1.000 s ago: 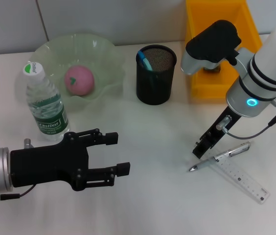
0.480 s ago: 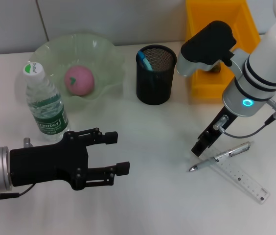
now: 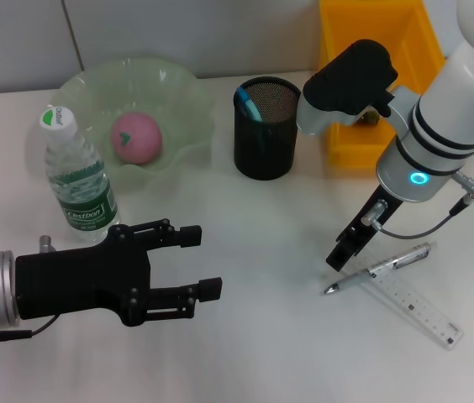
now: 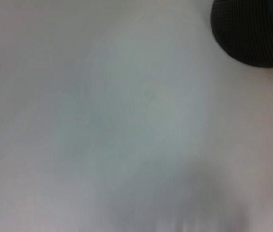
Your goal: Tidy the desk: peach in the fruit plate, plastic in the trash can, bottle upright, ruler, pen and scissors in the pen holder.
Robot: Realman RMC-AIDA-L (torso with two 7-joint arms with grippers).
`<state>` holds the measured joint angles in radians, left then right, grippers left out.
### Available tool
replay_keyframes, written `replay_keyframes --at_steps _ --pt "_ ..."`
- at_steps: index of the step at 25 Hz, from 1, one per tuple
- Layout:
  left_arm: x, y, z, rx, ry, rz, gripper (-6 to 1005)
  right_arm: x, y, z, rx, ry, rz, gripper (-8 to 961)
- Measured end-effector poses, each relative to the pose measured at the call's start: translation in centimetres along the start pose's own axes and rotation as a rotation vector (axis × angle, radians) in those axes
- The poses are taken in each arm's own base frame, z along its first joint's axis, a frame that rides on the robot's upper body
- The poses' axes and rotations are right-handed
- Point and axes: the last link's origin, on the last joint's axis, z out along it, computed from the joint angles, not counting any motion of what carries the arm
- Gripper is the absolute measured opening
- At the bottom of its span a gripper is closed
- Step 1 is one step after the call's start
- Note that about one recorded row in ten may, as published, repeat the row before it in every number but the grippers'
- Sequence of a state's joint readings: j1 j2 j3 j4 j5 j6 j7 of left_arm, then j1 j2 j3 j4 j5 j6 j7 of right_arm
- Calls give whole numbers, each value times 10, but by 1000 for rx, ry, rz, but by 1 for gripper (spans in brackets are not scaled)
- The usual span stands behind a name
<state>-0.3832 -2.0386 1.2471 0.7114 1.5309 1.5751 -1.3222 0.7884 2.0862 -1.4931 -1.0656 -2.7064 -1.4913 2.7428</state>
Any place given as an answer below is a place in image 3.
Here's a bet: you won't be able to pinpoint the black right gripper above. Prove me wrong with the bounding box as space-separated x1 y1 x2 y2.
326 186 404 270

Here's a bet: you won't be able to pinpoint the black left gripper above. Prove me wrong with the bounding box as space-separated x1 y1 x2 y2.
15 217 224 327

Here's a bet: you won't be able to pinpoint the silver ballpoint pen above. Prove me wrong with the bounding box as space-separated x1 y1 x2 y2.
324 241 440 296

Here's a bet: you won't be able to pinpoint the clear plastic ruler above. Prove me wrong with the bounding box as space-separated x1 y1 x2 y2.
320 251 465 351

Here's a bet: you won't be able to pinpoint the clear water bottle green label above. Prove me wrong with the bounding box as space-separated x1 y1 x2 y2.
39 104 122 243

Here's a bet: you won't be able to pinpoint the pink peach toy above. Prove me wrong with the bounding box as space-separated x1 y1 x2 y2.
109 112 164 165

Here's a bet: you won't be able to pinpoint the blue child scissors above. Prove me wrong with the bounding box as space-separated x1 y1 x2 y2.
235 86 270 152

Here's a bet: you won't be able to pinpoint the black mesh pen holder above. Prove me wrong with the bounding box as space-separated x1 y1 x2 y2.
233 76 306 182

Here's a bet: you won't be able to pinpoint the green glass fruit bowl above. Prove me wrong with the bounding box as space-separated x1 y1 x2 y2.
26 56 218 196

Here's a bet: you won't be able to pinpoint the yellow plastic bin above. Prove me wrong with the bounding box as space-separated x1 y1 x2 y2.
319 0 448 170

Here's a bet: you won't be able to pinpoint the grey right wrist cable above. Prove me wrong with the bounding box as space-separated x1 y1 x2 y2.
361 170 474 240

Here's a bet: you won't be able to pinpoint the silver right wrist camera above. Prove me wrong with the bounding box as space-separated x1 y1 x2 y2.
297 39 400 136

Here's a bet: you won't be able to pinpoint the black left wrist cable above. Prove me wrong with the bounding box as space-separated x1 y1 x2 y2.
0 314 60 350

